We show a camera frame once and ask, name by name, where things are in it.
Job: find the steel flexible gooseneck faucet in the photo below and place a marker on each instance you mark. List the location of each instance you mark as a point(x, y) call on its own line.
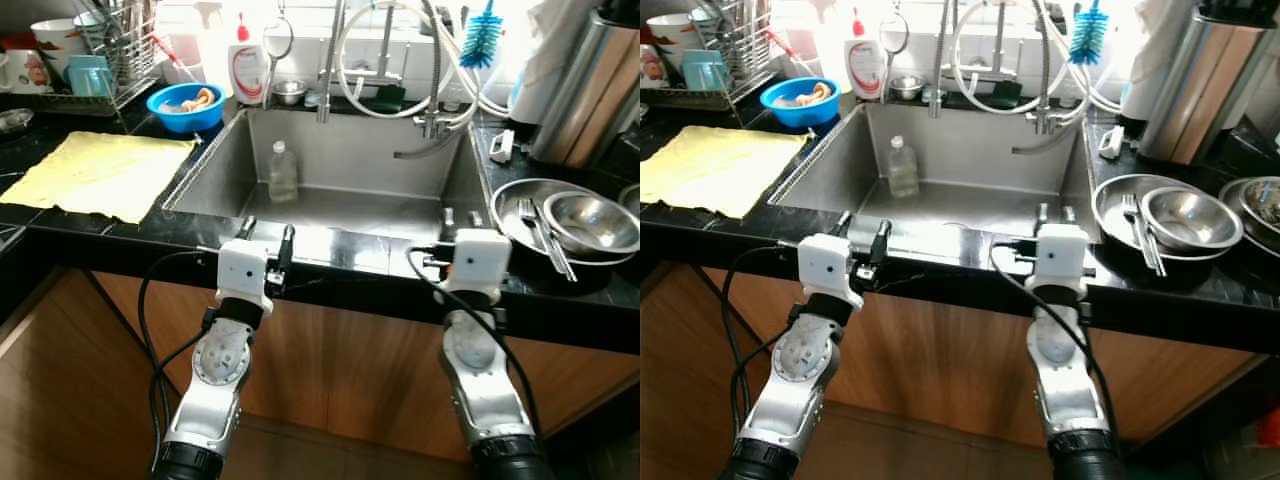
point(940, 75)
point(325, 80)

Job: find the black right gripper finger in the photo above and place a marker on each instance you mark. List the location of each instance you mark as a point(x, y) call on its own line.
point(448, 220)
point(1069, 215)
point(475, 220)
point(1041, 214)

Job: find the steel fork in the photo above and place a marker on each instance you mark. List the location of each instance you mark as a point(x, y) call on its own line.
point(525, 208)
point(1130, 205)

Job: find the white ceramic bowl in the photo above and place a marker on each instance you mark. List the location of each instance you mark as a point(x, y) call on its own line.
point(668, 28)
point(58, 35)

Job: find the teal plastic cup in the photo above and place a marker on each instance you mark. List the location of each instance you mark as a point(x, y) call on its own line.
point(90, 78)
point(705, 72)

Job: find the tall steel canister black top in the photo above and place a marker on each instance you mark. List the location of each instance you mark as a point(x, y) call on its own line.
point(1200, 90)
point(590, 90)

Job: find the brown wooden cabinet front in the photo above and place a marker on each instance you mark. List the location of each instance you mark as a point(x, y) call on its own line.
point(350, 370)
point(950, 360)

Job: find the wide stainless steel basin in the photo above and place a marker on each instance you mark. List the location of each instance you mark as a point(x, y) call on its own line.
point(1110, 225)
point(508, 230)

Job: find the stainless steel sink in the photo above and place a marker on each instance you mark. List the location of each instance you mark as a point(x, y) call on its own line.
point(980, 210)
point(370, 215)

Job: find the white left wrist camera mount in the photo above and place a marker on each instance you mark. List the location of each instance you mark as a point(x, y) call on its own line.
point(242, 270)
point(828, 268)

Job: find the dark green sponge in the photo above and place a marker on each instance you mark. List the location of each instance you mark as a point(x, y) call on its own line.
point(1003, 95)
point(390, 100)

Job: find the blue bottle brush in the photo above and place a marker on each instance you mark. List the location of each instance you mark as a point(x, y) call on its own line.
point(482, 45)
point(1090, 40)

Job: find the white trigger spray bottle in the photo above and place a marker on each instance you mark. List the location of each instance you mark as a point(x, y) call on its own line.
point(825, 50)
point(200, 55)

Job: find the white red pump soap bottle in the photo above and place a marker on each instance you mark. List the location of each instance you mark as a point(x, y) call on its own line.
point(247, 75)
point(863, 70)

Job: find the clear plastic bottle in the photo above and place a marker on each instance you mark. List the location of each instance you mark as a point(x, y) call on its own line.
point(282, 180)
point(903, 175)

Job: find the blue plastic bowl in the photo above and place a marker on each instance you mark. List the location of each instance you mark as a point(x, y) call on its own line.
point(185, 120)
point(800, 115)

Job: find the chrome tap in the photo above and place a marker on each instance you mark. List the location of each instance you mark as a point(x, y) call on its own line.
point(385, 50)
point(998, 45)

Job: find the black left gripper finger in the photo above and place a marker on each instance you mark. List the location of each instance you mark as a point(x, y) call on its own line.
point(288, 245)
point(247, 227)
point(882, 240)
point(844, 222)

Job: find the stainless steel bowl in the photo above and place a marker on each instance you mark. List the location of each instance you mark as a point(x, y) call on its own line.
point(595, 225)
point(1255, 215)
point(1195, 220)
point(630, 200)

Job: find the red plastic stool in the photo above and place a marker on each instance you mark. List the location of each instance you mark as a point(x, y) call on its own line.
point(1270, 425)

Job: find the small white plastic holder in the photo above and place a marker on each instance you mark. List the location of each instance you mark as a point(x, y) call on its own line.
point(1111, 143)
point(502, 146)

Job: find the yellow cloth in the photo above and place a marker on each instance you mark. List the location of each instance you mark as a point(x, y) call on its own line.
point(90, 175)
point(710, 170)

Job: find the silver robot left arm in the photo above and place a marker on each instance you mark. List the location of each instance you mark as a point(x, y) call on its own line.
point(800, 370)
point(215, 370)

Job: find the white printed mug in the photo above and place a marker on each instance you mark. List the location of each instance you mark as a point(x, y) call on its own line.
point(30, 72)
point(652, 68)

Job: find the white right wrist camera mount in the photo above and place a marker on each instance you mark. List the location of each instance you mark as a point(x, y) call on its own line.
point(480, 262)
point(1062, 258)

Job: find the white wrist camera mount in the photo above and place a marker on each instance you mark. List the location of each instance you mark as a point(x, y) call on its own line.
point(480, 262)
point(828, 268)
point(1062, 258)
point(242, 270)

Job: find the steel knife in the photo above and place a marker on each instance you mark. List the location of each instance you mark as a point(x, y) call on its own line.
point(1150, 235)
point(548, 232)

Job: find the small steel cup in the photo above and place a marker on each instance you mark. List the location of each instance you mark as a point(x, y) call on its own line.
point(290, 93)
point(906, 89)

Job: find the white hanging towel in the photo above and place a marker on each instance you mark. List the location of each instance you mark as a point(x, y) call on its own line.
point(535, 60)
point(1150, 60)

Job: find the small steel dish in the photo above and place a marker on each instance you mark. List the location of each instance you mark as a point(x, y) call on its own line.
point(15, 122)

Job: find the peach coloured rag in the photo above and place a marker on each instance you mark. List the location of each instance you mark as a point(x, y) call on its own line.
point(812, 94)
point(195, 98)

